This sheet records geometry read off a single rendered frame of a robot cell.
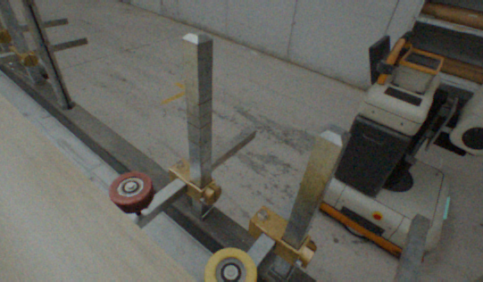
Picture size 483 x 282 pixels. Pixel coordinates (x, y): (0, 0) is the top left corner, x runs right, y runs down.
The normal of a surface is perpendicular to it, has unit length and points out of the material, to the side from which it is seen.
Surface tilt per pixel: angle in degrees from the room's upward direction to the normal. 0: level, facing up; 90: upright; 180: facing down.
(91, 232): 0
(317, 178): 90
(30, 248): 0
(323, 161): 90
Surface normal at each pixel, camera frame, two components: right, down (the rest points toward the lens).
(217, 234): 0.09, -0.77
